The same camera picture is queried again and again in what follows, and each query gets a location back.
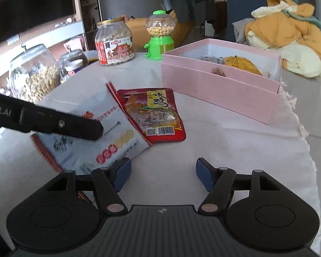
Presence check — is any dark jacket on stand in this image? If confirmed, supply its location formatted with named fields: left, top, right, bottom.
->
left=163, top=0, right=216, bottom=25

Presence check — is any orange and cream blanket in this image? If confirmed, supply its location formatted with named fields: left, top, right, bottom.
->
left=244, top=0, right=321, bottom=78

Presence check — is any white snack packet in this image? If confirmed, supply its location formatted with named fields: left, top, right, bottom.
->
left=31, top=82, right=151, bottom=175

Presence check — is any green gumball dispenser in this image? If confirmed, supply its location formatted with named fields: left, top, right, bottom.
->
left=144, top=10, right=176, bottom=60

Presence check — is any pink cardboard box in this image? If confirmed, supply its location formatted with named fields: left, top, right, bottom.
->
left=161, top=38, right=282, bottom=124

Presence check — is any small glass jar with lid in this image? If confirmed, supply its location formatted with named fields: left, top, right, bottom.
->
left=59, top=46, right=89, bottom=83

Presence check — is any plastic jar of biscuits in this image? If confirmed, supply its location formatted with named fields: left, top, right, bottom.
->
left=95, top=16, right=135, bottom=66

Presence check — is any red snack packet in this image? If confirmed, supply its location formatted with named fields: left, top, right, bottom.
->
left=117, top=88, right=186, bottom=144

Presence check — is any glass jar of nuts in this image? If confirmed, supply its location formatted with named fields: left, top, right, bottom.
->
left=8, top=44, right=61, bottom=104

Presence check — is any yellow snack packet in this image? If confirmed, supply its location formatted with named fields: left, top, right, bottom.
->
left=223, top=56, right=262, bottom=76

